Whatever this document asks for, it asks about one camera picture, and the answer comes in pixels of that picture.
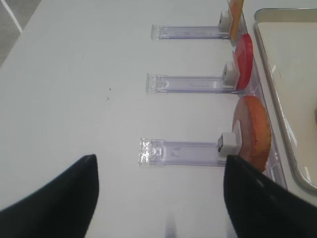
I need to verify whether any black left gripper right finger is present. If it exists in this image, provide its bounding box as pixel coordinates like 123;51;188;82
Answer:
223;155;317;238

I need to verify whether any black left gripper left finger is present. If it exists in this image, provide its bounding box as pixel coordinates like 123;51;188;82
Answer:
0;155;99;238

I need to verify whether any clear rack near tomato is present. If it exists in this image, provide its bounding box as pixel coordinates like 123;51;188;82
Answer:
146;61;240;94

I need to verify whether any red tomato slice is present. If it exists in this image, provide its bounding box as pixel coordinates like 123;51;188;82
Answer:
235;33;254;90

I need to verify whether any clear rack near cheese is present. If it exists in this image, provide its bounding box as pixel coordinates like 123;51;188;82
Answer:
151;10;233;40

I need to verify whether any standing orange cheese slice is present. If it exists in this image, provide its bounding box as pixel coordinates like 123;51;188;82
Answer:
229;0;244;42

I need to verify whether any bottom bun slice on rack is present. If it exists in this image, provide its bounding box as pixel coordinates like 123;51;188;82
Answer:
232;95;271;173

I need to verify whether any clear rack near bun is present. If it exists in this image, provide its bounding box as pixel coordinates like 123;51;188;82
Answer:
138;132;242;167

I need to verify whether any metal tray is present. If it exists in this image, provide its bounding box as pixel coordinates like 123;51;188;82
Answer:
254;8;317;193

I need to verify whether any clear left long rail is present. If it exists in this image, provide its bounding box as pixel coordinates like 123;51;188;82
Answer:
236;14;287;188

